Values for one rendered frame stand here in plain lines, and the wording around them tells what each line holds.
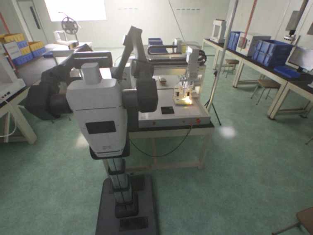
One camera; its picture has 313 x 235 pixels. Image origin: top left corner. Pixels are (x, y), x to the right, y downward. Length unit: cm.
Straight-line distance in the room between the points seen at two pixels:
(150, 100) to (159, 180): 149
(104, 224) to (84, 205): 50
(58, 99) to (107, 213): 116
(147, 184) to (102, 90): 124
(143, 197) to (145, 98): 117
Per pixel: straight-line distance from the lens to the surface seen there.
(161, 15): 863
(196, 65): 162
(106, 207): 165
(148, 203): 160
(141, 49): 93
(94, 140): 82
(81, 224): 196
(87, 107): 70
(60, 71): 87
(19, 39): 477
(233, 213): 201
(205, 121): 159
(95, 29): 890
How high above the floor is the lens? 173
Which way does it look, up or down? 36 degrees down
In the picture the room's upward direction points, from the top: straight up
